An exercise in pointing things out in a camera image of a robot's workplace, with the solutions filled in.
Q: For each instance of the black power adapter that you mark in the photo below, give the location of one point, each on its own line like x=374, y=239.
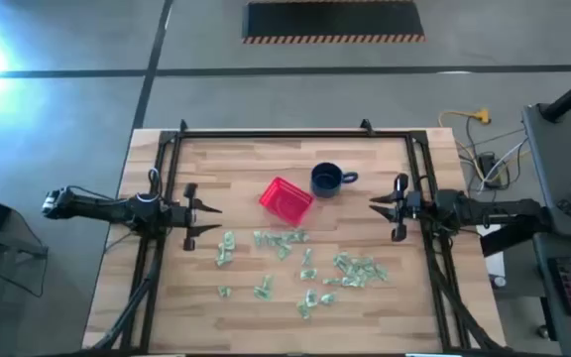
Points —
x=488, y=166

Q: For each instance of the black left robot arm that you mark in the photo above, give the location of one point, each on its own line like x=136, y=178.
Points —
x=107, y=208

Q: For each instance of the black hazard-striped floor mat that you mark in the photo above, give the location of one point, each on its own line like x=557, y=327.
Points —
x=332, y=20

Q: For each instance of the dark keyboard desk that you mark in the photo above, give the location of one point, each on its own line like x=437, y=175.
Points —
x=543, y=248

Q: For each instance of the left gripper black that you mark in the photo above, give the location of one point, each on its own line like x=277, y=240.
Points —
x=181, y=217

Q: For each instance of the red plastic basket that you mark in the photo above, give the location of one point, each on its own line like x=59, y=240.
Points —
x=285, y=202

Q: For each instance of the black aluminium rig frame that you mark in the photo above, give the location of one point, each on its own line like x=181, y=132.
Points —
x=290, y=134

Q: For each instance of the black desk strut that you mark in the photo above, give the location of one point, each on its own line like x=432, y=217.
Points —
x=508, y=240

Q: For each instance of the green banknote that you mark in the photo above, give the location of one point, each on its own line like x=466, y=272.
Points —
x=308, y=273
x=283, y=253
x=271, y=239
x=310, y=297
x=380, y=273
x=222, y=257
x=307, y=257
x=229, y=239
x=342, y=260
x=362, y=264
x=224, y=291
x=303, y=310
x=295, y=236
x=261, y=294
x=331, y=281
x=352, y=281
x=267, y=281
x=257, y=238
x=328, y=298

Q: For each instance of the white box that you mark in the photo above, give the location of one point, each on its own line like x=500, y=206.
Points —
x=496, y=263

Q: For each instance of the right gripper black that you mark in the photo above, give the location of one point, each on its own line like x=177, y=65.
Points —
x=412, y=205

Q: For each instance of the black table clamp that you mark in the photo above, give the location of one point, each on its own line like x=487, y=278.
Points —
x=366, y=127
x=183, y=125

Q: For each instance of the dark blue ceramic mug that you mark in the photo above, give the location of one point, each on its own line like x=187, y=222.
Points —
x=326, y=180

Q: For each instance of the grey desk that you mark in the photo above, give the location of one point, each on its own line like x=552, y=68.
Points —
x=553, y=163

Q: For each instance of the black caster wheel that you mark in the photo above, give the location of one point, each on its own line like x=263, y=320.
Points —
x=543, y=331

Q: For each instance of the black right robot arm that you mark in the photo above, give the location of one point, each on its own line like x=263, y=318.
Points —
x=464, y=208

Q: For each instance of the small black controller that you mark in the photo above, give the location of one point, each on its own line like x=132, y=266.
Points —
x=569, y=208

